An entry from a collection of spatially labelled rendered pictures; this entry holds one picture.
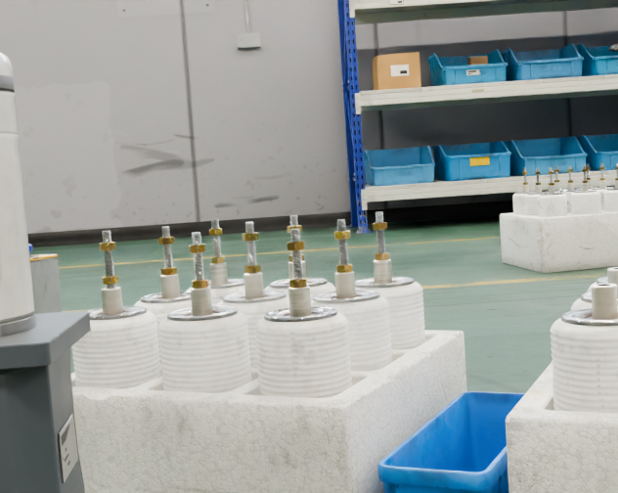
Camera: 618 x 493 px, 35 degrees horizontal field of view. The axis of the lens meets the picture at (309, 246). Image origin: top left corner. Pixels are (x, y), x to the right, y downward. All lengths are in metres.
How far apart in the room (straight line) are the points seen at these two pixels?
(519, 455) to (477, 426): 0.34
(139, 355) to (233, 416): 0.17
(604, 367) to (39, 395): 0.46
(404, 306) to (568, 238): 2.15
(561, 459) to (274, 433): 0.27
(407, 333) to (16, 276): 0.59
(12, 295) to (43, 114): 5.69
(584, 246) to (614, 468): 2.49
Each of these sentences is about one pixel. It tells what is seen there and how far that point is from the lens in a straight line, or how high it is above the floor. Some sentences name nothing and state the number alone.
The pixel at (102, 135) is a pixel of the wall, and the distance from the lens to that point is 6.32.
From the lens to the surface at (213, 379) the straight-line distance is 1.02.
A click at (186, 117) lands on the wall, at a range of 6.25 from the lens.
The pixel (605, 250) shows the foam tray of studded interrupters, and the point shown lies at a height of 0.06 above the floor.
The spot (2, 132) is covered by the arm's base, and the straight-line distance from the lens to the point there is 0.72.
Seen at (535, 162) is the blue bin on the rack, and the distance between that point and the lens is 5.67.
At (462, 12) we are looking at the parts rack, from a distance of 6.20.
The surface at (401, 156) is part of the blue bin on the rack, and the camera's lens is 6.02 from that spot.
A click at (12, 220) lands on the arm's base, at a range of 0.72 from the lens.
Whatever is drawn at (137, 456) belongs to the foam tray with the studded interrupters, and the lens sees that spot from 1.05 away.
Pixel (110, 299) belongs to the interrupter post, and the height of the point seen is 0.27.
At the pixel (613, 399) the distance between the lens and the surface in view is 0.87.
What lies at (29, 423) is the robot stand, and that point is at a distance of 0.70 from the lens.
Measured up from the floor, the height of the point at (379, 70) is 0.90.
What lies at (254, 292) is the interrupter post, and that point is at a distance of 1.15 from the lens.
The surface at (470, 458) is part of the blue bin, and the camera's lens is 1.21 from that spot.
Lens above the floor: 0.40
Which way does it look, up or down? 5 degrees down
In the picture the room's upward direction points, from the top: 4 degrees counter-clockwise
